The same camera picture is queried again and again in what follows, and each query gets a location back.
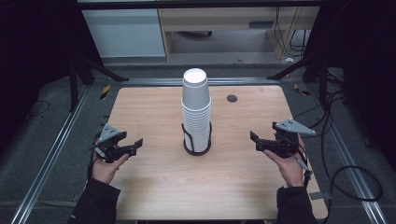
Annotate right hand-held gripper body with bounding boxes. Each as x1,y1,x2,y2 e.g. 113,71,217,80
272,118,317,159

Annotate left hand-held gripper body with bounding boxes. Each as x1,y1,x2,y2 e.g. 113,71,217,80
92,123,129,163

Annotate black wire cup holder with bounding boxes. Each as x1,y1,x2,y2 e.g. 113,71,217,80
181,120,214,157

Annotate stack of white paper cups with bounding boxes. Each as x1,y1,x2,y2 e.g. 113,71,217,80
180,67,213,153

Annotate person's left hand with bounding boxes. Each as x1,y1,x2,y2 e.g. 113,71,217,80
91,151,130,185

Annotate person's right hand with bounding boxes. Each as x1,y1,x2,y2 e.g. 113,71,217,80
262,135,308,189

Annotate yellow black striped tape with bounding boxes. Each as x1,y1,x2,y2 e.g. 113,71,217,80
99,84,112,101
293,83,311,97

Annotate black metal stand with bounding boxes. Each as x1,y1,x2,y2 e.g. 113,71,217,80
67,46,131,114
266,46,332,108

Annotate white cabinet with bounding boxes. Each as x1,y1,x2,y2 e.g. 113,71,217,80
81,8,167,59

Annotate dark curtain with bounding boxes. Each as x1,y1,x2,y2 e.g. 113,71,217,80
0,0,104,153
306,0,396,171

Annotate right hand-held gripper cable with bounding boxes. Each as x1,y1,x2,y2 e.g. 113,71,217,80
295,146,314,189

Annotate aluminium floor rail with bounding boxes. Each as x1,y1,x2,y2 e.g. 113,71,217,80
8,85,92,224
306,83,390,224

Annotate thin black floor cable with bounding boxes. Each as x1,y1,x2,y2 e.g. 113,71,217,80
25,99,51,121

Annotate hanging black desk cables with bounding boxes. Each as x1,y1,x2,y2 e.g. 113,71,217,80
274,7,313,59

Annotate looped black floor cable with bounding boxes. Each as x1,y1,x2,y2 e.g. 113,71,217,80
320,90,384,224

